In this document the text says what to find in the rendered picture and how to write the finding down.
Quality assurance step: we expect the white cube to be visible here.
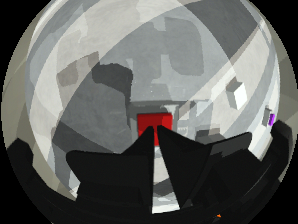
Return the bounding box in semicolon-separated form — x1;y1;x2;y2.
226;81;247;111

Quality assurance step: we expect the red button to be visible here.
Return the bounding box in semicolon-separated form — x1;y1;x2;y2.
129;100;178;148

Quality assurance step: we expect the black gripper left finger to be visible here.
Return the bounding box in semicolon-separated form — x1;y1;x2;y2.
65;125;156;213

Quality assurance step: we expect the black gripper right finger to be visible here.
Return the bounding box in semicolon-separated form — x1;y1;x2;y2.
157;125;253;209

